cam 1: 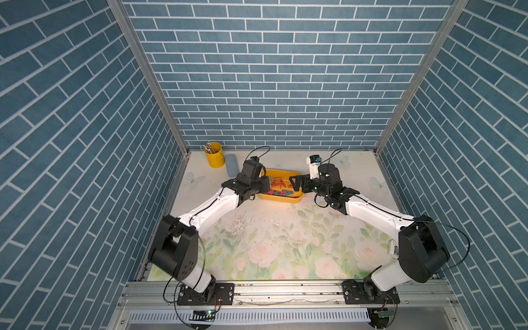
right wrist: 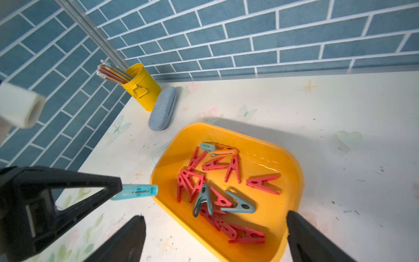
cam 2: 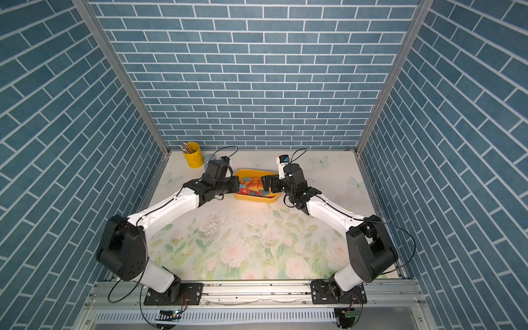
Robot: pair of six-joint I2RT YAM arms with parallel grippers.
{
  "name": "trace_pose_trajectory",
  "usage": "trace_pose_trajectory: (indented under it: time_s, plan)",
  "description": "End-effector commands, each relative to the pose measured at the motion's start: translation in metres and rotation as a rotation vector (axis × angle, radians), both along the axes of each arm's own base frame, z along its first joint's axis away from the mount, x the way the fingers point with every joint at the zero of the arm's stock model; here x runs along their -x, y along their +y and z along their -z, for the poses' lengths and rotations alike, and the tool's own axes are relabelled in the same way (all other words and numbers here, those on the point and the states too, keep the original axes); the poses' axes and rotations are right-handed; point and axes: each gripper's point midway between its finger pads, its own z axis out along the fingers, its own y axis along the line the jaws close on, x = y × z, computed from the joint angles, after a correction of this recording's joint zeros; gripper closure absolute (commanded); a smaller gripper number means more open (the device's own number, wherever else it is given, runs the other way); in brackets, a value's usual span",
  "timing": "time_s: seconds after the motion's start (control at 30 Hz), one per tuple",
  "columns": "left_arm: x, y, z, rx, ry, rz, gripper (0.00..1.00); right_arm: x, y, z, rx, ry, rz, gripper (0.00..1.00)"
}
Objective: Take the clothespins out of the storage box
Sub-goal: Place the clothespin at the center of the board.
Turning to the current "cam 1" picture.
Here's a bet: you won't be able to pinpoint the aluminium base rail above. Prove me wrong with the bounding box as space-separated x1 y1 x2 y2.
116 280 459 311

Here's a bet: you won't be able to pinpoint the blue-grey fabric case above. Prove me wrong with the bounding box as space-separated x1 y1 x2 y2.
224 154 239 178

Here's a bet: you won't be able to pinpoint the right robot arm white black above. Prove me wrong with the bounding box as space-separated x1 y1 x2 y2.
290 163 450 301

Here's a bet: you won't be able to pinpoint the pens in cup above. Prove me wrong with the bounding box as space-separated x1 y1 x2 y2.
203 142 217 155

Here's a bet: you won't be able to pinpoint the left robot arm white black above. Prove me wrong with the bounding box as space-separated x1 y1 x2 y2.
148 156 270 303

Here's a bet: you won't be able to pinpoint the yellow plastic storage box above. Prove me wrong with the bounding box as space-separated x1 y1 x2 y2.
266 169 304 204

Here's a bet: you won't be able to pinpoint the yellow pen cup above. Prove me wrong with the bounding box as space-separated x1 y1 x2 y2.
206 142 225 169

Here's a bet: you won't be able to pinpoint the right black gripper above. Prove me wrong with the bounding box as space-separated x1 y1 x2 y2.
289 175 329 201

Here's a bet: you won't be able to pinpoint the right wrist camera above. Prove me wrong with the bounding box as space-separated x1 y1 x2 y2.
306 155 322 180

